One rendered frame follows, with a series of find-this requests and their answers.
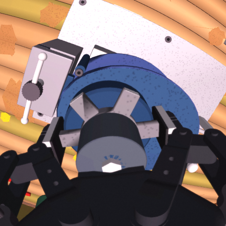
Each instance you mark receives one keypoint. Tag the grey pin cradle block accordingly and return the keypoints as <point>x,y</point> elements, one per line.
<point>53,76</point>

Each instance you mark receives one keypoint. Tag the white crank knob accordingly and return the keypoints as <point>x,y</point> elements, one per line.
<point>192,167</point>

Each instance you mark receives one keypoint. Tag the dark plate screw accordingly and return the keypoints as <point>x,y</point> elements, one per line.
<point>40,114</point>
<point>168,39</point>
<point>82,2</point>

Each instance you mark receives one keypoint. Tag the dark grey round hub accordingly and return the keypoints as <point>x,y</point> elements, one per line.
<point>109,130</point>

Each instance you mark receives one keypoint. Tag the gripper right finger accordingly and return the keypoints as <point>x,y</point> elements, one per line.
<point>169,158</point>

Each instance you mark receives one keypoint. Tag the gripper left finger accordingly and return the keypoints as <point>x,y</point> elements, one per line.
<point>53,141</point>

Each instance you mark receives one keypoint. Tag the dark blue clicker lever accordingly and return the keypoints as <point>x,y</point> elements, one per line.
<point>83,61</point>

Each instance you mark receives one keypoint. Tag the dark white-faced bracket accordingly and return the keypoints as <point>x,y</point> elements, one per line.
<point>96,51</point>

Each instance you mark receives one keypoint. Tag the white ball-ended rod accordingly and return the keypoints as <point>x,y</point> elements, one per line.
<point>39,68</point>

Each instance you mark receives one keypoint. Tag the grey star drag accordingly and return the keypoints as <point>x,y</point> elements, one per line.
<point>128,98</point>

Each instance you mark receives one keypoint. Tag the white speckled base plate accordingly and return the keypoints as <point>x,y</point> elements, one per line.
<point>141,35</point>

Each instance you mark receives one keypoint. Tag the white hex nut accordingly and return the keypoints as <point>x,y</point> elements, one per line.
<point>111,167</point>

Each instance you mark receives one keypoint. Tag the dark knurled pin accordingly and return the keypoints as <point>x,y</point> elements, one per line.
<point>31,91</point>

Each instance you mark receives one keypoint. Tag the dark green object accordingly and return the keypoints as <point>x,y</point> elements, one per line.
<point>41,200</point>

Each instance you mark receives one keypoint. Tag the blue reel body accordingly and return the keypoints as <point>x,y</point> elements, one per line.
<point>158,84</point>

